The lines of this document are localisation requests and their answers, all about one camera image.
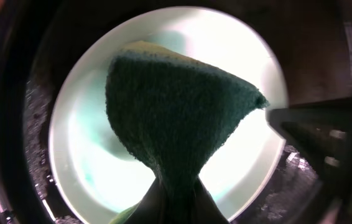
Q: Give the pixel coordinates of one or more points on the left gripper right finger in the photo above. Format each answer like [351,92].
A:
[204,209]

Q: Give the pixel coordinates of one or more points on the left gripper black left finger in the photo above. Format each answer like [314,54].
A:
[151,209]

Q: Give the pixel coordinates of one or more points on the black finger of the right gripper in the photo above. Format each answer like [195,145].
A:
[322,134]

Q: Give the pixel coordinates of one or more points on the pale green plate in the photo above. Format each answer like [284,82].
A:
[93,172]

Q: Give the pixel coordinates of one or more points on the green sponge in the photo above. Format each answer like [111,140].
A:
[172,113]

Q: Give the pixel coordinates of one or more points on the round black tray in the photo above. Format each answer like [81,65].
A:
[40,41]

